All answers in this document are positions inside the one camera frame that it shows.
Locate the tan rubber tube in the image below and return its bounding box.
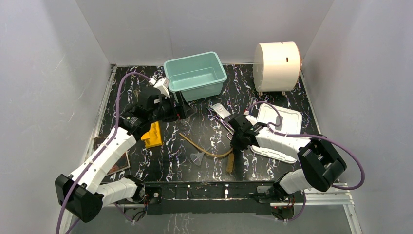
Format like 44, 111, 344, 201
179, 133, 234, 158

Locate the clear plastic funnel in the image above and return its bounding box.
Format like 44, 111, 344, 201
189, 152, 205, 166

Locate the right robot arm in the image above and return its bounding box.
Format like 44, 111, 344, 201
229, 115, 347, 202

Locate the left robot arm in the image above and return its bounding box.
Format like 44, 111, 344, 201
55, 87, 195, 223

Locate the white paper packet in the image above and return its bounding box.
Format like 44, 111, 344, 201
211, 103, 231, 119

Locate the yellow test tube rack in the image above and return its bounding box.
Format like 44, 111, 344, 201
141, 121, 163, 149

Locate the tan test tube brush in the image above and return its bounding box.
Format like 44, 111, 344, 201
225, 151, 235, 174

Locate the white plastic lid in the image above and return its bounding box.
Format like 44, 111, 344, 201
250, 102, 303, 164

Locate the teal plastic bin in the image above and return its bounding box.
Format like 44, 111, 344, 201
163, 51, 227, 101

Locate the dark picture book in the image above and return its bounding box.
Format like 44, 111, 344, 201
93, 135, 131, 176

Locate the cream cylindrical drum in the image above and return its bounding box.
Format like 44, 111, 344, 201
253, 41, 301, 92

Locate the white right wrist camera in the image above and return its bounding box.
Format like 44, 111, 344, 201
244, 110, 258, 125

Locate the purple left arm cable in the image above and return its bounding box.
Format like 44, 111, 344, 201
55, 71, 152, 234

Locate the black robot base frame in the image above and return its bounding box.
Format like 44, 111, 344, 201
114, 181, 305, 216

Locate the aluminium rail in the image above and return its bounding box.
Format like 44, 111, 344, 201
63, 182, 355, 208

